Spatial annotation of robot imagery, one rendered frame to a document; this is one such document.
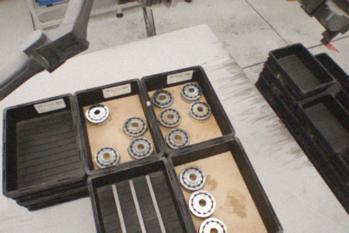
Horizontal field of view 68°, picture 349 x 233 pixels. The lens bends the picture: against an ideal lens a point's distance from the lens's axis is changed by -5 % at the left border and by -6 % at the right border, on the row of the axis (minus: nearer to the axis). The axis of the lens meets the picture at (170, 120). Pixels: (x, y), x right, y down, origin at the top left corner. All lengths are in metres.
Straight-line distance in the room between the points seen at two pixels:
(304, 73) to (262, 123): 0.78
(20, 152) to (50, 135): 0.14
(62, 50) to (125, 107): 0.57
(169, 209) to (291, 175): 0.62
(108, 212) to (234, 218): 0.47
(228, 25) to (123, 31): 1.13
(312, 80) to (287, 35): 1.22
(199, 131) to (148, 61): 0.61
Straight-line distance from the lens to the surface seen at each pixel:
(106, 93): 1.26
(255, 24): 3.26
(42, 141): 1.27
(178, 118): 1.20
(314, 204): 1.39
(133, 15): 3.16
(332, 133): 2.08
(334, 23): 1.09
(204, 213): 1.05
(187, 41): 1.78
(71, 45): 0.76
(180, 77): 1.31
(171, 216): 1.06
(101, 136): 1.21
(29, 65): 0.79
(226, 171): 1.15
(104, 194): 1.10
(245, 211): 1.11
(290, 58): 2.22
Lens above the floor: 1.86
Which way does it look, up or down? 57 degrees down
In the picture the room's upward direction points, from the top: 5 degrees clockwise
